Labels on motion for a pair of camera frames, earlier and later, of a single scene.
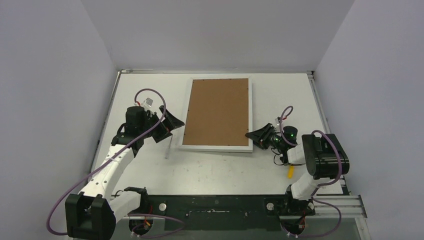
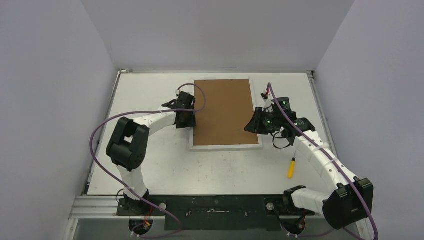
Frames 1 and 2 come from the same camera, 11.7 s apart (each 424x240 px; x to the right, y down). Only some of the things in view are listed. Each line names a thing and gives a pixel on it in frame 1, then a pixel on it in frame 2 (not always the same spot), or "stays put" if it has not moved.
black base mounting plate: [220, 212] stays put
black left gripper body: [150, 120] → [189, 121]
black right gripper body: [268, 137] → [255, 122]
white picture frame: [217, 113] stays put
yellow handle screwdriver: [290, 172] stays put
